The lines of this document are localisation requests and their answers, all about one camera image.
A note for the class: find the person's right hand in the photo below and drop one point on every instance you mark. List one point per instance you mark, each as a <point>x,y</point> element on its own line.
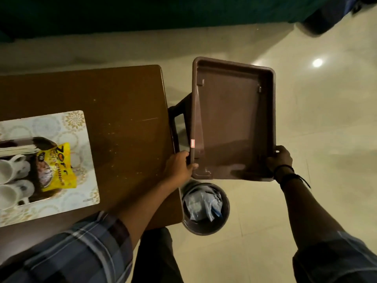
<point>281,160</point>

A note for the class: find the person's left hand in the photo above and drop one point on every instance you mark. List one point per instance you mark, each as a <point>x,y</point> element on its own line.
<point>178,170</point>

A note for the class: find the brown plastic tray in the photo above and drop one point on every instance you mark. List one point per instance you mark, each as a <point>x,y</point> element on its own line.
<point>232,114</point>

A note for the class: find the yellow snack packet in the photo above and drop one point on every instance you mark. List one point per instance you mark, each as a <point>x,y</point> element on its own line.
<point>59,167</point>

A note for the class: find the leaf print serving tray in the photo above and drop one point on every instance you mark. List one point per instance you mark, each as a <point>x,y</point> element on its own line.
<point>44,142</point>

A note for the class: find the floral placemat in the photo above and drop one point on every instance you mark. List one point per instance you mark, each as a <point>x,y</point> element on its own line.
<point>44,123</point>

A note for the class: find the white paper napkins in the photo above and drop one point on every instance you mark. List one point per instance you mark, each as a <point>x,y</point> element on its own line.
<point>17,151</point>

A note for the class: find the white ceramic cup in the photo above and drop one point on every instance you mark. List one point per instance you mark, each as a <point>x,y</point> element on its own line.
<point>11,169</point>
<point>14,194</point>

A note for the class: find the person's left forearm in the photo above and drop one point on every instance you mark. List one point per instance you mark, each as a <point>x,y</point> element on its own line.
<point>147,212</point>

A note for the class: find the person's right forearm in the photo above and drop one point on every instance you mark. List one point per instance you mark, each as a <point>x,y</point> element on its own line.
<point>309,215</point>

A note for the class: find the thin black wristband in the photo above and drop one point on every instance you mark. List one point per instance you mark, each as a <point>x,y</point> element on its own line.
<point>284,167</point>

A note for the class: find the black plastic stool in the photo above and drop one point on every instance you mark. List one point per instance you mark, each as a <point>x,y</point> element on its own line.
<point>179,109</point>

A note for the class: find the round metal waste bin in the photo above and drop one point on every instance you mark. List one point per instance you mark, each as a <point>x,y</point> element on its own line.
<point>206,228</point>

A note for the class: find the brown wooden table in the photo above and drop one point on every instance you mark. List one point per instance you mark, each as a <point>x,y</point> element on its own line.
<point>123,114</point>

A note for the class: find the dark trousers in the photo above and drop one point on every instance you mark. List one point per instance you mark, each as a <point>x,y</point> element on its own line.
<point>156,256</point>

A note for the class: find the plaid shirt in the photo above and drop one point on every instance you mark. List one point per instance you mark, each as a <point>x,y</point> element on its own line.
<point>73,250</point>

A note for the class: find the black and blue backpack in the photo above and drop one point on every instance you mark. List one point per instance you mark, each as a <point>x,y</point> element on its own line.
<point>327,14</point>

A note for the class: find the long green sofa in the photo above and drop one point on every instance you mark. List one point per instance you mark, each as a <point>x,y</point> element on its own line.
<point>147,11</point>

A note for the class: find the black bag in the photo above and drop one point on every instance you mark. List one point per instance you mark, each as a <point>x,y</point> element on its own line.
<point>366,1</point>

